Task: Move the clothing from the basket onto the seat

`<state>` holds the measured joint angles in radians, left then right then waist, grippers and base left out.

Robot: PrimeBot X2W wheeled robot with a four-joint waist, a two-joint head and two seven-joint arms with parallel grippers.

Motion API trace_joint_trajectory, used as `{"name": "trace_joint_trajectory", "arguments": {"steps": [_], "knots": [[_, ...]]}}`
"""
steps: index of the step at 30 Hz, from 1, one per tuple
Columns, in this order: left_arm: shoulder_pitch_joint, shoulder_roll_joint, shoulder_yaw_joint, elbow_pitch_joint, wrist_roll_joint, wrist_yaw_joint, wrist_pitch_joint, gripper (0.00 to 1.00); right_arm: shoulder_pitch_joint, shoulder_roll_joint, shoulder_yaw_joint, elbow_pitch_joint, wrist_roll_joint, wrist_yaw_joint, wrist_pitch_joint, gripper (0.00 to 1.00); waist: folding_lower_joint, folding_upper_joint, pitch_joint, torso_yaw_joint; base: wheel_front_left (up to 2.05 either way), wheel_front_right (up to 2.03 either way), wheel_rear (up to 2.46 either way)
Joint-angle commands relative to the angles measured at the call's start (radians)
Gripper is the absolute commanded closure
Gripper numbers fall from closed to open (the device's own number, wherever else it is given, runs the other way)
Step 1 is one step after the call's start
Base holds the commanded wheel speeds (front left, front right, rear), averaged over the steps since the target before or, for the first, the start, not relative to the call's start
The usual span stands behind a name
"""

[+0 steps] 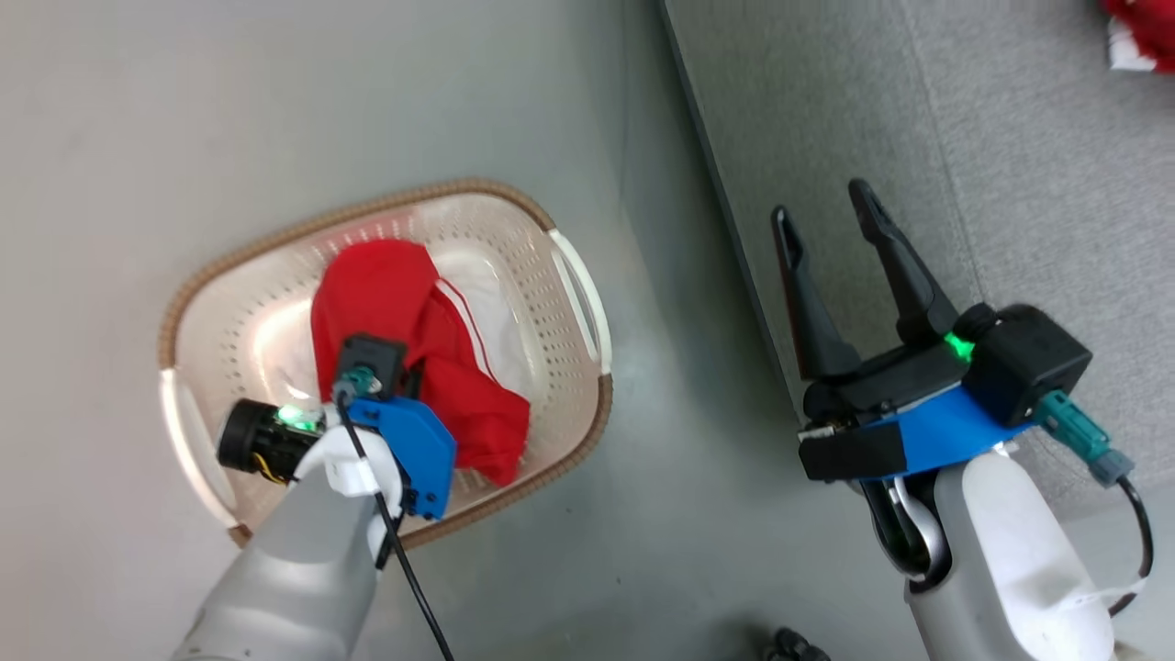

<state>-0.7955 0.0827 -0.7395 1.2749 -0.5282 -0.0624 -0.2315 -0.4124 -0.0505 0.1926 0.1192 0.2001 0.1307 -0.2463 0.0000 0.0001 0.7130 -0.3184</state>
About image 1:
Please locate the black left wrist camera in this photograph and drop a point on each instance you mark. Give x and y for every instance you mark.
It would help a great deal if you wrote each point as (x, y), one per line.
(374, 353)

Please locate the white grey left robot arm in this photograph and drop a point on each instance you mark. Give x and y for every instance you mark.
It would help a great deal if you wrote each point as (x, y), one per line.
(294, 569)

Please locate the beige perforated laundry basket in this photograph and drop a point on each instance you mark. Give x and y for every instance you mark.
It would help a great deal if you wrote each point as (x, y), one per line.
(248, 321)

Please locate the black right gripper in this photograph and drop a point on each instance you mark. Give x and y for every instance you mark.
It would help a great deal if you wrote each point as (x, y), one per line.
(872, 395)

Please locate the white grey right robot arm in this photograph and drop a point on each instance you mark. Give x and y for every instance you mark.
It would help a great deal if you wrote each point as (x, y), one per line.
(1001, 560)

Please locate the black base part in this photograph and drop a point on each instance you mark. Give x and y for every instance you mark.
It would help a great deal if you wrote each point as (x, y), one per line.
(794, 645)

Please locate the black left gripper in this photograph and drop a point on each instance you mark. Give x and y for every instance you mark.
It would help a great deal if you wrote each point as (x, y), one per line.
(262, 441)

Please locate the grey fabric sofa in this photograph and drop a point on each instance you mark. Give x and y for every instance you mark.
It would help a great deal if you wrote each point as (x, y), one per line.
(918, 110)

